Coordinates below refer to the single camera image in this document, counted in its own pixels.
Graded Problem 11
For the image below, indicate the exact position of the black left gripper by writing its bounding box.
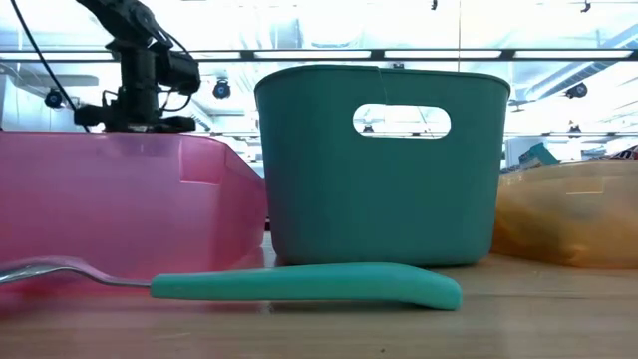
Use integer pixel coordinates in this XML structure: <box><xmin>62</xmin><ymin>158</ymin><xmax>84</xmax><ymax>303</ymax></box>
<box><xmin>73</xmin><ymin>40</ymin><xmax>197</xmax><ymax>134</ymax></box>

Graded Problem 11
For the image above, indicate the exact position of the pink translucent plastic bin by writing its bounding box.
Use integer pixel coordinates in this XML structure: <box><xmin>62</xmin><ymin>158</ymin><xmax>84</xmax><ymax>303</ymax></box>
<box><xmin>0</xmin><ymin>130</ymin><xmax>270</xmax><ymax>295</ymax></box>

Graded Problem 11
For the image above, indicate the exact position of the teal plastic bin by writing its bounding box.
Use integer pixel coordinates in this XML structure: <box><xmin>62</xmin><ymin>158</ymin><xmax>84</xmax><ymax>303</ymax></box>
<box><xmin>252</xmin><ymin>63</ymin><xmax>512</xmax><ymax>267</ymax></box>

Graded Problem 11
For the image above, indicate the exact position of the orange translucent plastic bin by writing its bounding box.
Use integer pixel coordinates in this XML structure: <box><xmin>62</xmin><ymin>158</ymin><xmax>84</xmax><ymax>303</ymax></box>
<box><xmin>489</xmin><ymin>158</ymin><xmax>638</xmax><ymax>271</ymax></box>

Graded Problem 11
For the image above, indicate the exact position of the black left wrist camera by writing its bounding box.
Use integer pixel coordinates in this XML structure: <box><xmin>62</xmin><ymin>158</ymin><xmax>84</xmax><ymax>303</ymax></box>
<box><xmin>158</xmin><ymin>48</ymin><xmax>202</xmax><ymax>97</ymax></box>

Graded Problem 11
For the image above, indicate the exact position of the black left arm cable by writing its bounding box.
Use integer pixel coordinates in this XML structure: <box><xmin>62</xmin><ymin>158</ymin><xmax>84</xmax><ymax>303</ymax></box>
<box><xmin>9</xmin><ymin>0</ymin><xmax>92</xmax><ymax>134</ymax></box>

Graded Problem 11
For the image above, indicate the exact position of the black ceiling light rail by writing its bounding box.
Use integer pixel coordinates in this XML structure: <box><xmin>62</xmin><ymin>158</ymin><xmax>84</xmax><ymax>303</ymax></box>
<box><xmin>0</xmin><ymin>48</ymin><xmax>638</xmax><ymax>63</ymax></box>

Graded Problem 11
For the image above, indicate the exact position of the teal-handled metal spoon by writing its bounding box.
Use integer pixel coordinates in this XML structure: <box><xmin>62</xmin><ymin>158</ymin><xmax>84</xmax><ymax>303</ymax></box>
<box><xmin>0</xmin><ymin>254</ymin><xmax>464</xmax><ymax>312</ymax></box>

